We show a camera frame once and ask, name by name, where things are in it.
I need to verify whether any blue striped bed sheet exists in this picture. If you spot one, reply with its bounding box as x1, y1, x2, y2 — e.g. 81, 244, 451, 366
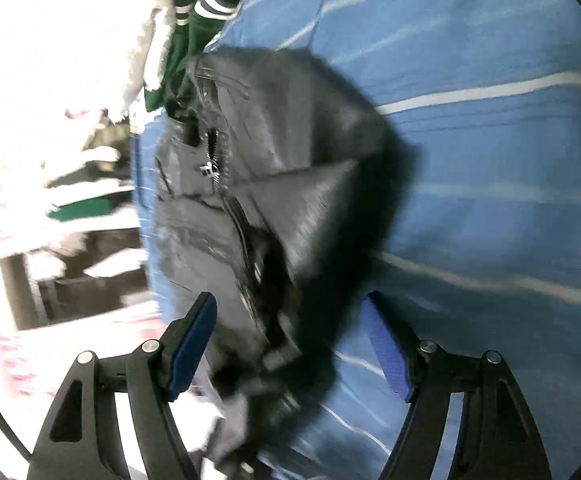
133, 0, 581, 479

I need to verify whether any green varsity jacket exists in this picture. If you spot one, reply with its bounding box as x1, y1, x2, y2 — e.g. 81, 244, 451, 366
122, 0, 249, 122

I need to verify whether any black leather jacket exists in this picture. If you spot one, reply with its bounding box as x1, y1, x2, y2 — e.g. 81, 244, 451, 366
154, 47, 413, 476

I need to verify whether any cluttered storage shelf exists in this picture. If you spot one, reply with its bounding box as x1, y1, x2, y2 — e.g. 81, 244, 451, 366
0, 110, 148, 330

